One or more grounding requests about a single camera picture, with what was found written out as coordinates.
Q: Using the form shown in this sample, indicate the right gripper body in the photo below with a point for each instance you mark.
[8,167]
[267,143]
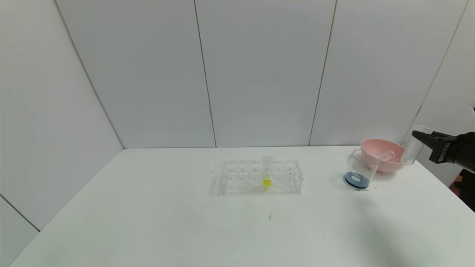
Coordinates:
[441,151]

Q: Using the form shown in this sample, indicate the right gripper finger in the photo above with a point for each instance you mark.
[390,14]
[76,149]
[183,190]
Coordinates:
[428,139]

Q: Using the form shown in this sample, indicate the test tube with blue pigment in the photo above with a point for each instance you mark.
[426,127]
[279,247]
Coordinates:
[410,155]

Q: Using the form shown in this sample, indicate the test tube with red pigment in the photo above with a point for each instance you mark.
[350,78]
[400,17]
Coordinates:
[386,155]

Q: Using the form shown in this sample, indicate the test tube with yellow pigment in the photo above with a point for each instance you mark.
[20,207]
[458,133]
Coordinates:
[267,174]

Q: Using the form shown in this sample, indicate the clear plastic test tube rack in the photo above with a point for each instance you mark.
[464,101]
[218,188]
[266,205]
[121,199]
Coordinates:
[241,178]

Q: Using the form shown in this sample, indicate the black object beside table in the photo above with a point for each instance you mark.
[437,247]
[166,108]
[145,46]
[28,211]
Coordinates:
[470,193]

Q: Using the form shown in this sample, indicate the pink plastic bowl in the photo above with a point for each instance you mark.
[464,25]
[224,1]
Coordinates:
[371,148]

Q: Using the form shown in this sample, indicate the clear glass beaker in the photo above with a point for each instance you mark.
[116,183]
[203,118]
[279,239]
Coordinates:
[362,170]

